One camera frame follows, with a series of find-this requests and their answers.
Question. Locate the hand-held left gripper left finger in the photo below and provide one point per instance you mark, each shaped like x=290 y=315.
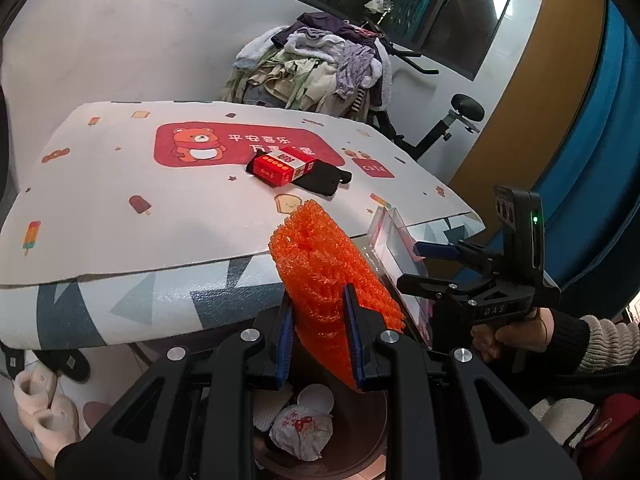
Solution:
x=286 y=345

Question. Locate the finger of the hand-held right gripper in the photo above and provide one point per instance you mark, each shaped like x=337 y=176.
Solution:
x=435 y=249
x=430 y=287

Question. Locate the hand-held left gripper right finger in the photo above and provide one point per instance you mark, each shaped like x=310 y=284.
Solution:
x=352 y=340

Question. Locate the clear plastic box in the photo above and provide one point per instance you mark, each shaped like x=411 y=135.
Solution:
x=400 y=260

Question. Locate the white foam net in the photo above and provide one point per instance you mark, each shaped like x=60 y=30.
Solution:
x=267 y=407

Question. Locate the orange foam net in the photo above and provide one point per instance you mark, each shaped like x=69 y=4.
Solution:
x=320 y=270

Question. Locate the brown trash bin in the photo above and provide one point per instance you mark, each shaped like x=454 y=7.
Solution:
x=360 y=425

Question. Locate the white paper wrapper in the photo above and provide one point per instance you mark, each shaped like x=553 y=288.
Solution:
x=300 y=432

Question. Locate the person's right forearm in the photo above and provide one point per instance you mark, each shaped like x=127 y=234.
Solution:
x=600 y=340

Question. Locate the person's right hand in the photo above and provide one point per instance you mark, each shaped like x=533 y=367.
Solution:
x=520 y=335

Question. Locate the white round paper lid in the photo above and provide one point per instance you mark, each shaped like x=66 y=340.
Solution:
x=316 y=399

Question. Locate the black sock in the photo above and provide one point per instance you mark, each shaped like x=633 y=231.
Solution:
x=325 y=180

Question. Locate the black exercise bike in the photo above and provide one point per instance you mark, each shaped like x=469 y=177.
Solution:
x=467 y=106

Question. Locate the white cartoon printed mat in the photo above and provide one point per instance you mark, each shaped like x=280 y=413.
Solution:
x=150 y=240

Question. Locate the red cardboard box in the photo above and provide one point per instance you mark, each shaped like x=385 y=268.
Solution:
x=275 y=167

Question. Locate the person's clothed body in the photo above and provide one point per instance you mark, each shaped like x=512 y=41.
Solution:
x=600 y=425

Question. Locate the pile of clothes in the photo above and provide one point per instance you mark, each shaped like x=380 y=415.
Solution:
x=310 y=70

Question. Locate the dark slipper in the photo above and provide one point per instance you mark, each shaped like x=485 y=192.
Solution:
x=14 y=360
x=65 y=365

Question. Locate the dark framed window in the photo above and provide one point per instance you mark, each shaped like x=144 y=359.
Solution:
x=450 y=10

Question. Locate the beige fluffy slipper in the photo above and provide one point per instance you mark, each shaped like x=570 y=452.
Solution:
x=35 y=385
x=52 y=425

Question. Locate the small hanging white cloth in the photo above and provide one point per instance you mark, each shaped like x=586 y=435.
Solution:
x=377 y=4

